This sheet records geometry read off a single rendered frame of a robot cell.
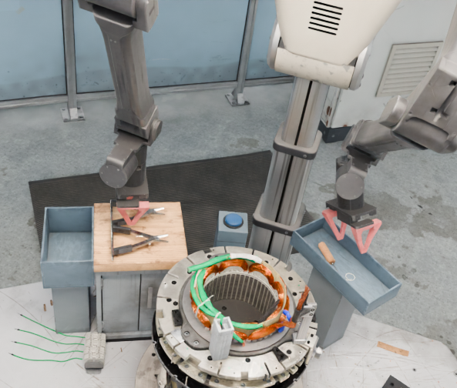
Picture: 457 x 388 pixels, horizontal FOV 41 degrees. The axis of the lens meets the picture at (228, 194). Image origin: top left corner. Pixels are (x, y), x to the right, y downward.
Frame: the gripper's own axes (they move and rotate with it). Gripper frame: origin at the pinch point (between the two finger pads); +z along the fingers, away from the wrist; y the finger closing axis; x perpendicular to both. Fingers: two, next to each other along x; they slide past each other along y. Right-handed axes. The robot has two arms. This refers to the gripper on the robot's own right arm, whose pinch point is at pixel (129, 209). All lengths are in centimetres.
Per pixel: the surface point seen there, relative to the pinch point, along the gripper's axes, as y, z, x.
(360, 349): 22, 31, 57
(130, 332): 12.4, 29.1, 0.3
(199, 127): -181, 109, 57
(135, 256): 11.5, 3.1, 0.4
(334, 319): 21, 18, 47
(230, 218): -0.9, 4.7, 24.0
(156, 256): 11.8, 3.0, 4.8
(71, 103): -191, 101, -14
